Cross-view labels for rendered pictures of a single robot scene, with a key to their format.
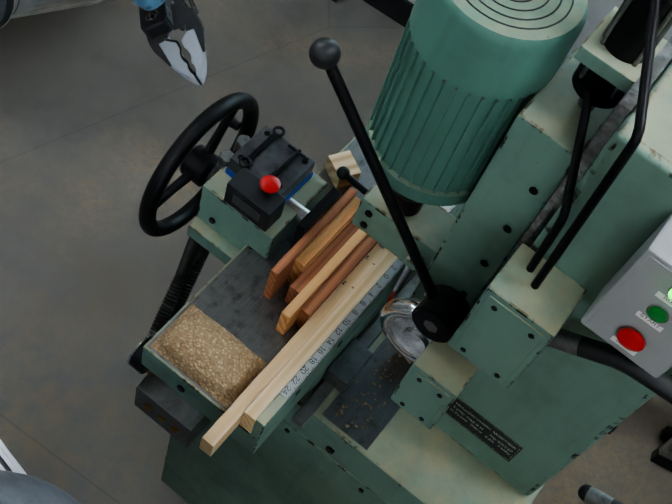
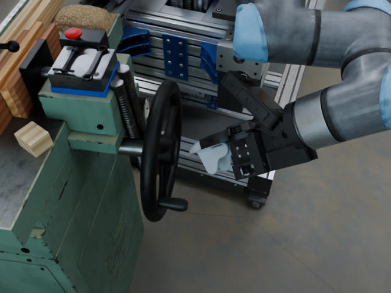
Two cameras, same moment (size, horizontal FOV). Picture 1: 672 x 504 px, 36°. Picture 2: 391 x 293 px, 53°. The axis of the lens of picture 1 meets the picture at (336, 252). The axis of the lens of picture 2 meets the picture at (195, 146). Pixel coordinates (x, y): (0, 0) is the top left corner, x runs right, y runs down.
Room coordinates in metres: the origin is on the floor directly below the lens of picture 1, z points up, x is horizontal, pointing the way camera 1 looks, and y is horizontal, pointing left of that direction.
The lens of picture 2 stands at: (1.47, 0.25, 1.43)
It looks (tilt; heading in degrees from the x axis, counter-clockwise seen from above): 50 degrees down; 172
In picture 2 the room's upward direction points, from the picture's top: straight up
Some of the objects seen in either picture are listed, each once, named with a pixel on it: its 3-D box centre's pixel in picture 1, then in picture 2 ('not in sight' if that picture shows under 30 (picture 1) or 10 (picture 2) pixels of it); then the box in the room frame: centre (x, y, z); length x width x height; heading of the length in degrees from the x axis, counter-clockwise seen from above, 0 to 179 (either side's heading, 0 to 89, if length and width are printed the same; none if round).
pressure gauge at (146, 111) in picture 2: (148, 358); (141, 110); (0.67, 0.22, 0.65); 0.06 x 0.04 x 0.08; 163
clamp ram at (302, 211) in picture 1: (298, 212); (54, 74); (0.86, 0.08, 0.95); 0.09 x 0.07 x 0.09; 163
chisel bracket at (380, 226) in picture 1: (406, 227); not in sight; (0.85, -0.08, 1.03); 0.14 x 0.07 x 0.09; 73
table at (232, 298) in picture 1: (300, 247); (55, 103); (0.85, 0.05, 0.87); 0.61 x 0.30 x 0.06; 163
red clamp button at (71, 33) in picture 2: (270, 184); (73, 33); (0.84, 0.12, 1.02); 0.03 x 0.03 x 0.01
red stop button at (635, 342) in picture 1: (631, 339); not in sight; (0.60, -0.31, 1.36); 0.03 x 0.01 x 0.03; 73
